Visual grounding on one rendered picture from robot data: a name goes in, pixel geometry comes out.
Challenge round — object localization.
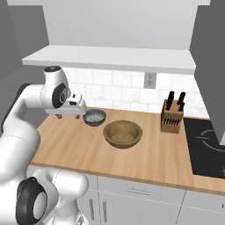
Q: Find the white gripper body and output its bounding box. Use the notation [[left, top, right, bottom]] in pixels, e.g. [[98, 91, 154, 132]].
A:
[[45, 99, 89, 117]]

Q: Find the small dark blue bowl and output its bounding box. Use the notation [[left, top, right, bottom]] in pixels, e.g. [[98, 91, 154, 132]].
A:
[[83, 109, 107, 127]]

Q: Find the large wooden bowl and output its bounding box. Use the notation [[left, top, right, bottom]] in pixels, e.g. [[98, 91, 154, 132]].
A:
[[102, 120, 144, 149]]

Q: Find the grey cabinet door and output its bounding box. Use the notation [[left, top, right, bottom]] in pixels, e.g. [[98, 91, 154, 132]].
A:
[[0, 0, 50, 127], [189, 0, 225, 147]]

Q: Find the white cupboard door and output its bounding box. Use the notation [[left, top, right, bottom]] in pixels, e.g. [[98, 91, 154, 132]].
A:
[[98, 191, 185, 225], [76, 174, 100, 225]]

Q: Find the wooden knife block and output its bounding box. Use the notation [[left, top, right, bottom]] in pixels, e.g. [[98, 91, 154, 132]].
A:
[[160, 99, 185, 134]]

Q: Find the white drawer front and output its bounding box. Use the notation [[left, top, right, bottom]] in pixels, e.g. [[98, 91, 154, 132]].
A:
[[96, 175, 187, 207], [175, 189, 225, 225]]

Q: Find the black hob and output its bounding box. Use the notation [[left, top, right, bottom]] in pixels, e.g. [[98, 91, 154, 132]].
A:
[[183, 116, 225, 180]]

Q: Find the grey wall outlet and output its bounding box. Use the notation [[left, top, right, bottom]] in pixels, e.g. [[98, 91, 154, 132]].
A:
[[143, 71, 157, 90]]

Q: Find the white open wall cabinet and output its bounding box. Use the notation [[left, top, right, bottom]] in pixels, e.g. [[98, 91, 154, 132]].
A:
[[6, 0, 213, 76]]

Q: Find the silver cupboard door handle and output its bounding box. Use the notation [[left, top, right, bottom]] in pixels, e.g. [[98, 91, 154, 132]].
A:
[[100, 200, 108, 224], [88, 199, 96, 221]]

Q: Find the black knife handle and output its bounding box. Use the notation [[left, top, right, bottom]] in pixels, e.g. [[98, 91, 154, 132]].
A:
[[165, 91, 176, 112], [176, 91, 187, 113]]

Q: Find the silver drawer handle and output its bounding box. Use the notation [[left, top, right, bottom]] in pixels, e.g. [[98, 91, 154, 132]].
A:
[[127, 186, 152, 196]]

